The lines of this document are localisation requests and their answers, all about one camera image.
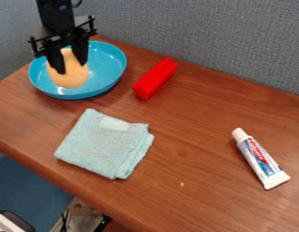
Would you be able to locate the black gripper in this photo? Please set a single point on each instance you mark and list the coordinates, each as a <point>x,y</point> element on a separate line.
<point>63,29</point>

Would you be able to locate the light blue cloth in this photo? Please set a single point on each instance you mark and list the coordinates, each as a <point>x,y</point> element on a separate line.
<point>106,145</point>

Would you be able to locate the blue plate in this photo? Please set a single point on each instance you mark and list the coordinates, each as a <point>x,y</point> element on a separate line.
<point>107,63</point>

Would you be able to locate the red plastic block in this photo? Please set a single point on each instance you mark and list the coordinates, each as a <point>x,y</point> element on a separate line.
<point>155,78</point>

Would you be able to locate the grey table leg base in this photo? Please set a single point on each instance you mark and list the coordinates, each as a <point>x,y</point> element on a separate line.
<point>80,218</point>

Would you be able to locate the white black object corner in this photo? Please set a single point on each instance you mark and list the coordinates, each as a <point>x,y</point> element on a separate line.
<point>12,223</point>

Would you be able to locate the white toothpaste tube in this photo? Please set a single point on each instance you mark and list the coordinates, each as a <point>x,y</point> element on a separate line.
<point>266,167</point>

